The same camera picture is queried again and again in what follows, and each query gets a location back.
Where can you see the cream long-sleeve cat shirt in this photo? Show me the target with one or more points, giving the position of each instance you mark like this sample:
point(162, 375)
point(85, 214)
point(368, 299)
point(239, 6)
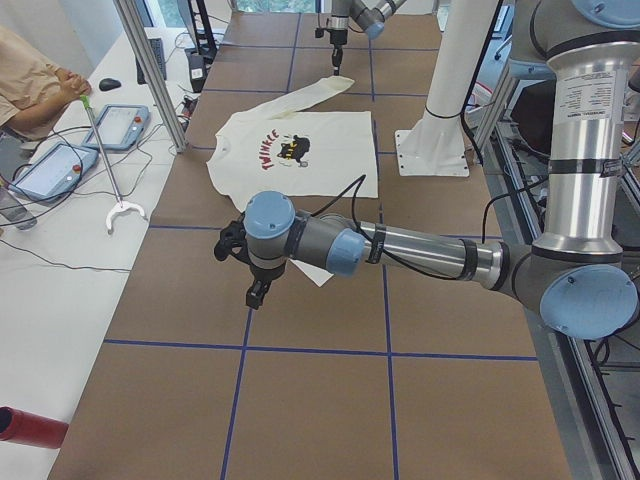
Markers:
point(283, 149)

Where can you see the black keyboard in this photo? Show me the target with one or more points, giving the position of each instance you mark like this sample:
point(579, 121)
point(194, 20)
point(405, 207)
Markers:
point(157, 48)

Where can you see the white reacher grabber stick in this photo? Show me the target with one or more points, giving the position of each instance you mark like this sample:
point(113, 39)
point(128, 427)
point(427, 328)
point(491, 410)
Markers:
point(121, 206)

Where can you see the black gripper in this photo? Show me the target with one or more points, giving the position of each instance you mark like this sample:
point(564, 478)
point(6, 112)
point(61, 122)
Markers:
point(336, 41)
point(263, 274)

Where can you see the aluminium frame post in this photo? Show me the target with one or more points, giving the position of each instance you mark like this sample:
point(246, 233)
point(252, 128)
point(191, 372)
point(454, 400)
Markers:
point(138, 40)

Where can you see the black computer mouse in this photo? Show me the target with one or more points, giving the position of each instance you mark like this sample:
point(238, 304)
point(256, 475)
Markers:
point(108, 84)

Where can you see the far blue teach pendant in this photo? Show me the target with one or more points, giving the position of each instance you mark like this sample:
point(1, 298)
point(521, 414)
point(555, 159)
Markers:
point(120, 126)

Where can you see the white mounting pillar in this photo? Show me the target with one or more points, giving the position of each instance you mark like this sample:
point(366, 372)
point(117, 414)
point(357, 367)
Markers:
point(469, 24)

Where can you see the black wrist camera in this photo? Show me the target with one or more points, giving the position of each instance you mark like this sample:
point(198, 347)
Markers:
point(232, 242)

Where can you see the seated person beige shirt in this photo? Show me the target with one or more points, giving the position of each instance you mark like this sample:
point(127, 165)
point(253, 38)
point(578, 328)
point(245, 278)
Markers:
point(35, 91)

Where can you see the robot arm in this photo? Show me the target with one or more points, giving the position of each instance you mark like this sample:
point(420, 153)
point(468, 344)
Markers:
point(370, 20)
point(387, 307)

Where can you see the blue teach pendant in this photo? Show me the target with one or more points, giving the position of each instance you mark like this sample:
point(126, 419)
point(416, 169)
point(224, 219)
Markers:
point(54, 174)
point(120, 126)

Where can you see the white pillar base plate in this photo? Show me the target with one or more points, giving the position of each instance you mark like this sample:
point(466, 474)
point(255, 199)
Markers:
point(433, 147)

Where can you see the near blue teach pendant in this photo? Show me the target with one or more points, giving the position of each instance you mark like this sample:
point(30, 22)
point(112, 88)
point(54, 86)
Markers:
point(54, 174)

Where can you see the black power adapter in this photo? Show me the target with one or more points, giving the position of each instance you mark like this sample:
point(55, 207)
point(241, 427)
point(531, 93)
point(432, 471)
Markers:
point(197, 71)

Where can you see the red cylinder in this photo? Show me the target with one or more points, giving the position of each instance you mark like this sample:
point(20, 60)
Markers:
point(26, 428)

